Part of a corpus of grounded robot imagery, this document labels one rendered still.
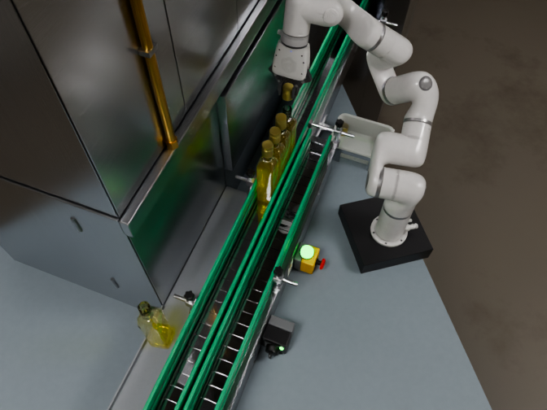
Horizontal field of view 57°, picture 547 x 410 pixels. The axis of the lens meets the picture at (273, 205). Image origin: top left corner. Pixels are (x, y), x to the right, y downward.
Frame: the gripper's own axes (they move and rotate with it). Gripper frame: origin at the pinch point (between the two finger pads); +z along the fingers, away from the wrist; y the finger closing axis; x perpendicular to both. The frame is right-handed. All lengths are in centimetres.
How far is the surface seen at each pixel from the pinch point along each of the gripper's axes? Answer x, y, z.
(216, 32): -20.8, -14.3, -22.7
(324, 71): 55, -1, 21
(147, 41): -55, -12, -36
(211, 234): -28, -11, 43
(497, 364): 22, 110, 122
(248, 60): -4.3, -11.7, -8.1
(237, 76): -12.3, -11.6, -6.9
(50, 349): -73, -44, 68
